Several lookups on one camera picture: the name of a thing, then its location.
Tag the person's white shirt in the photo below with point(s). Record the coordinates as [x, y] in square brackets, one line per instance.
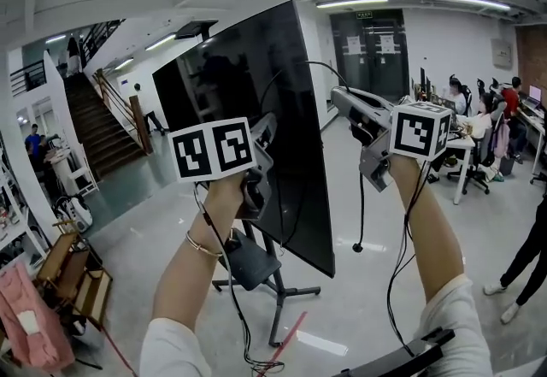
[453, 324]

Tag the dark wooden staircase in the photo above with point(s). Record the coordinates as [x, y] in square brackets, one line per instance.
[98, 123]

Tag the red floor tape line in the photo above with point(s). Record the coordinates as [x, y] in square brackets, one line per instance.
[295, 328]

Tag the black double door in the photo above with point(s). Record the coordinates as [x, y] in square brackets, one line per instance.
[367, 54]

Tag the person's left forearm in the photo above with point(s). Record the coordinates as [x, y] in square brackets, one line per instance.
[192, 272]

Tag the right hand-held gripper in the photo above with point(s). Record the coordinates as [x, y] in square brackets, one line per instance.
[421, 131]

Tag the wooden folding chair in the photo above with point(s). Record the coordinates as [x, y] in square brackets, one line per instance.
[72, 268]

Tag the large black television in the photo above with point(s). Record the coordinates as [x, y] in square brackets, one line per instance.
[239, 84]

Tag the pink backpack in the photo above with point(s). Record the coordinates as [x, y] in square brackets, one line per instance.
[502, 138]

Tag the black office chair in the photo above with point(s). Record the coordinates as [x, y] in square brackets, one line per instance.
[487, 157]

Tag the white office desk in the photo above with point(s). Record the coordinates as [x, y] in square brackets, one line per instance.
[461, 142]

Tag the white wheeled machine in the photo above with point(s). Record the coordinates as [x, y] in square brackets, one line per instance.
[77, 215]

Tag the pink quilted cloth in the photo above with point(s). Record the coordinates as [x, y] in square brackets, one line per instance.
[30, 319]

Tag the ceiling light tube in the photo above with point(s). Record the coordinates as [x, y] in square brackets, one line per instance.
[124, 63]
[55, 39]
[478, 1]
[352, 2]
[160, 42]

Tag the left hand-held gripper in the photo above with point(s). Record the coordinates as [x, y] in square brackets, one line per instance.
[209, 149]

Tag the grey wall box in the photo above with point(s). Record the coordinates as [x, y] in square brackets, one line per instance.
[501, 54]

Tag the black shoulder bag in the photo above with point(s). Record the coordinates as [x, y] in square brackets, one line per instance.
[393, 362]

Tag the person's right forearm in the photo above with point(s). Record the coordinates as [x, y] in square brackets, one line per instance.
[431, 230]

